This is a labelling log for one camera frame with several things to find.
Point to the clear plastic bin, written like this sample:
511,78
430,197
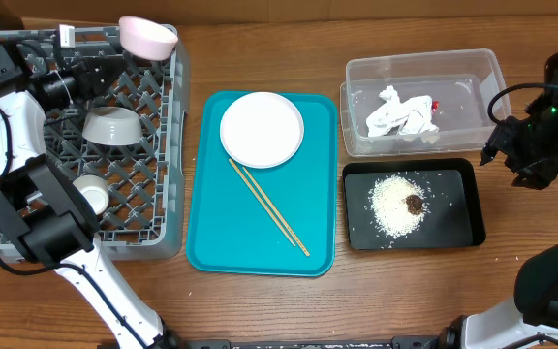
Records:
462,81

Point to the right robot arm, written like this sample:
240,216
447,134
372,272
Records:
529,317

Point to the grey bowl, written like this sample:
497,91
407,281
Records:
112,126

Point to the wooden chopstick right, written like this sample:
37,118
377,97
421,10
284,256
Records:
278,214

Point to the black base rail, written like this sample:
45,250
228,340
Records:
308,345

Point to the white cup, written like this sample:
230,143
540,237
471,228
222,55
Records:
95,190

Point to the teal serving tray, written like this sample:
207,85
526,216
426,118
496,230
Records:
230,231

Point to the white rice pile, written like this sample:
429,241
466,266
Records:
387,202

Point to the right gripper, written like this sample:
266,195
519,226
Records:
510,149

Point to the grey plastic dish rack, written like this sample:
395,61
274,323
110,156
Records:
145,180

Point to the pink bowl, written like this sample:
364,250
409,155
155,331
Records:
146,39

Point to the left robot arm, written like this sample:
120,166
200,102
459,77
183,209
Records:
46,224

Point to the brown food scrap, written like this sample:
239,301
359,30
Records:
415,204

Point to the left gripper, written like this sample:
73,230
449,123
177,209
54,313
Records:
91,78

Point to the white napkin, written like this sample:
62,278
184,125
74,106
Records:
410,117

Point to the large white plate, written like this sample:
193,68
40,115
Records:
262,130

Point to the black plastic tray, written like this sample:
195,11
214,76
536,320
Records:
455,218

